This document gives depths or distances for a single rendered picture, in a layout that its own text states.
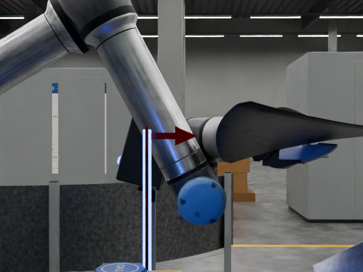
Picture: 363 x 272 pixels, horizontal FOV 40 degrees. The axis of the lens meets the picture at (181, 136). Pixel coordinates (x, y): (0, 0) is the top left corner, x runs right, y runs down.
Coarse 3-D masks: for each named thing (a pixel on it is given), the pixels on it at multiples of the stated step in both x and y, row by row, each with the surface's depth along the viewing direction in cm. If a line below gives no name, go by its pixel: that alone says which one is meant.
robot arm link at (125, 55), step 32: (64, 0) 81; (96, 0) 77; (128, 0) 80; (96, 32) 77; (128, 32) 78; (128, 64) 78; (128, 96) 79; (160, 96) 78; (160, 128) 78; (160, 160) 79; (192, 160) 78; (192, 192) 76; (224, 192) 79
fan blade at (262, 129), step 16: (240, 112) 56; (256, 112) 55; (272, 112) 55; (288, 112) 54; (224, 128) 62; (240, 128) 62; (256, 128) 62; (272, 128) 62; (288, 128) 61; (304, 128) 61; (320, 128) 60; (336, 128) 60; (352, 128) 58; (224, 144) 68; (240, 144) 68; (256, 144) 69; (272, 144) 69; (288, 144) 70; (304, 144) 72; (224, 160) 74
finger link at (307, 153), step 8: (320, 144) 70; (328, 144) 69; (336, 144) 69; (280, 152) 75; (288, 152) 74; (296, 152) 73; (304, 152) 72; (312, 152) 71; (320, 152) 70; (328, 152) 70; (304, 160) 72; (312, 160) 72
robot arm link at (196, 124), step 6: (186, 120) 94; (192, 120) 92; (198, 120) 91; (204, 120) 90; (192, 126) 91; (198, 126) 89; (204, 126) 88; (192, 132) 90; (198, 132) 89; (198, 138) 88; (204, 150) 88; (210, 156) 90; (210, 162) 91
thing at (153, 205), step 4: (152, 188) 115; (152, 204) 114; (152, 208) 114; (152, 212) 114; (152, 216) 114; (152, 220) 114; (152, 224) 114; (152, 228) 114; (152, 232) 114; (152, 236) 114; (152, 240) 114; (152, 244) 114; (152, 248) 114; (152, 252) 114; (152, 256) 114; (152, 260) 114; (152, 264) 114; (152, 268) 114
